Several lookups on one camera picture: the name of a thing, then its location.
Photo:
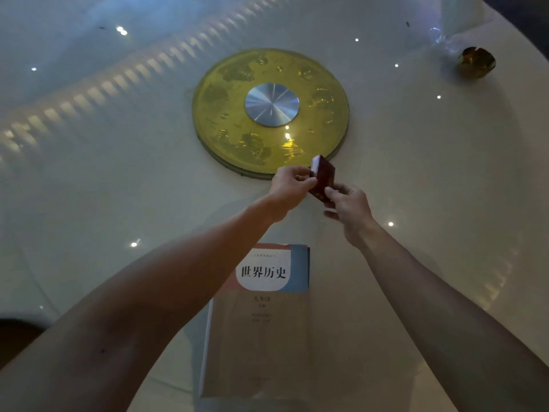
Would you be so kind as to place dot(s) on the person's right forearm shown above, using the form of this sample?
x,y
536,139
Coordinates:
x,y
450,330

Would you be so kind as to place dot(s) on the dark round tray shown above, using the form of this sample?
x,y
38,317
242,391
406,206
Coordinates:
x,y
17,338

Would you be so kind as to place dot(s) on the round glass turntable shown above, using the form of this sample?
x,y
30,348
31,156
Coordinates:
x,y
128,145

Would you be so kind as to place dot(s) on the person's left hand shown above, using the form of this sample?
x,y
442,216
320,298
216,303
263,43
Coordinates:
x,y
289,188

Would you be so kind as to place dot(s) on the gold turntable base disc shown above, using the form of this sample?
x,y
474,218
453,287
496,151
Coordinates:
x,y
223,137

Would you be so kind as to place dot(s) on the white round table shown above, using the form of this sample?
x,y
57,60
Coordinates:
x,y
429,167

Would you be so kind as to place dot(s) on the clear glass tissue holder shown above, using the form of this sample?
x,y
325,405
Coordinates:
x,y
461,12

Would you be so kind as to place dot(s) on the book with chart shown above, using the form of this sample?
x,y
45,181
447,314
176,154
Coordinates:
x,y
266,330

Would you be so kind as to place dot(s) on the gold ashtray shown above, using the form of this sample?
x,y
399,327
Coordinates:
x,y
476,63

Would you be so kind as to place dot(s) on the person's right hand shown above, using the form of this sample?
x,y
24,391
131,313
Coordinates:
x,y
351,210

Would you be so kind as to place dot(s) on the person's left forearm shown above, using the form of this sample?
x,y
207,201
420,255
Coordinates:
x,y
128,317

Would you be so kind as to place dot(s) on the small red box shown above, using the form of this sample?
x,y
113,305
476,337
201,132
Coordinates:
x,y
324,175

